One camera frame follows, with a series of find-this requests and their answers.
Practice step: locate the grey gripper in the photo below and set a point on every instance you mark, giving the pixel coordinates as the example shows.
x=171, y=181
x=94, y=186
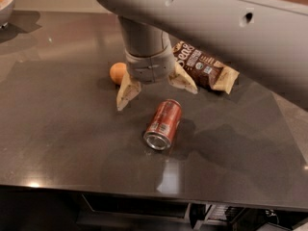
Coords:
x=150, y=66

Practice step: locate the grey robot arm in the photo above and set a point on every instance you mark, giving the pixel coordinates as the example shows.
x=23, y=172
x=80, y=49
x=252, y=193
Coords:
x=266, y=40

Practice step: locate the metal bowl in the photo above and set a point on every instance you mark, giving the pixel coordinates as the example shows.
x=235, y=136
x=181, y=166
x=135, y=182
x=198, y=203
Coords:
x=6, y=10

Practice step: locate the orange fruit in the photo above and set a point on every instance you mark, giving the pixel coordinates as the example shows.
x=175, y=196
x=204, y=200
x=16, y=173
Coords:
x=117, y=72

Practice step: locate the clutter under counter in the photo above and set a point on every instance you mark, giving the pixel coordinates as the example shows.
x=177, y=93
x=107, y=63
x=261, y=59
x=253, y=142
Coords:
x=228, y=218

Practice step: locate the dark drawer under counter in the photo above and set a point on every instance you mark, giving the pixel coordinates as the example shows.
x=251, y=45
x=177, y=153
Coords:
x=123, y=211

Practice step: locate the brown and cream chip bag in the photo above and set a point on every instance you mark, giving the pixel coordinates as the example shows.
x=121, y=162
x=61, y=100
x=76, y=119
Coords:
x=206, y=71

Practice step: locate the red coke can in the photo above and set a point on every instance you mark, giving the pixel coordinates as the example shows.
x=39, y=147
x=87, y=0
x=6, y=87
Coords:
x=161, y=131

